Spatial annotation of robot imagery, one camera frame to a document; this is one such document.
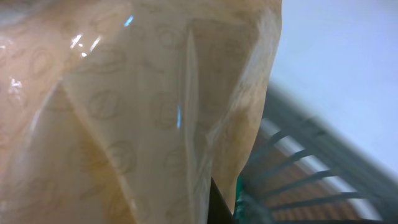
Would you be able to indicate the green coffee snack bag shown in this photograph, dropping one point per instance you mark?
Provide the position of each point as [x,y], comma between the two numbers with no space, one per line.
[247,209]

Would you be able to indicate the beige brown pouch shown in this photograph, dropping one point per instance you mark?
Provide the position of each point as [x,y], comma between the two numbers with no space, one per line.
[128,111]

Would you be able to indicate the grey plastic basket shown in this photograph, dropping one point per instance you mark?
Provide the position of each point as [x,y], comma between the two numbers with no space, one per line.
[300,172]

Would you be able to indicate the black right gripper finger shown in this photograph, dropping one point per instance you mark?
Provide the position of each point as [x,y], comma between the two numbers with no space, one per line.
[218,211]

